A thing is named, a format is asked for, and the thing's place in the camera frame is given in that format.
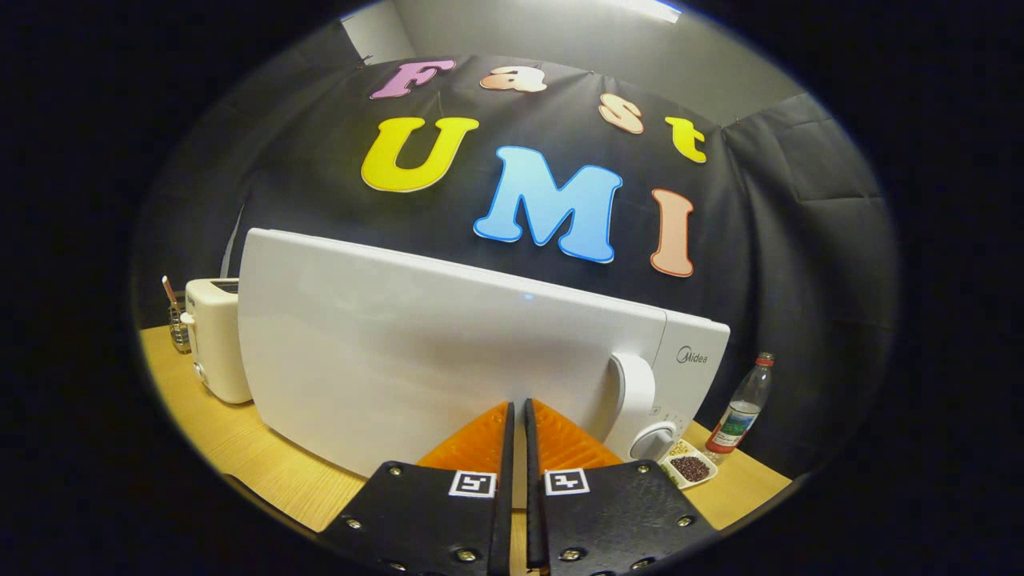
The white bread toaster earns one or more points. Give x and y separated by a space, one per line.
216 336

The black backdrop cloth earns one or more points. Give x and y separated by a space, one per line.
800 240

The plastic bottle with red label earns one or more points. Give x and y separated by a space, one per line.
740 412

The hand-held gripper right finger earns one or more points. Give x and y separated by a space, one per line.
534 512

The white divided dish with beans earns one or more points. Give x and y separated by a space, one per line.
690 469

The white toaster oven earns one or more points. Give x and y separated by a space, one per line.
400 352

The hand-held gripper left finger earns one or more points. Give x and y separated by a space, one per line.
504 504

